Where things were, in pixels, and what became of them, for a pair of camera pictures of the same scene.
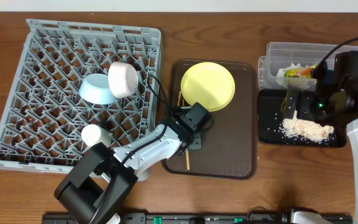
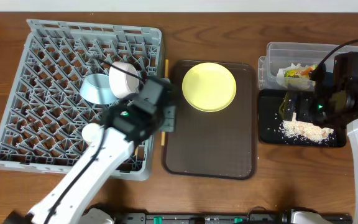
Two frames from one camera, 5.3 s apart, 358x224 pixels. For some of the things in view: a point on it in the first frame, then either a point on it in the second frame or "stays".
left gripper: (194, 142) → (169, 115)
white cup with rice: (92, 134) stays
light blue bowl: (94, 88) stays
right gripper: (305, 101) stays
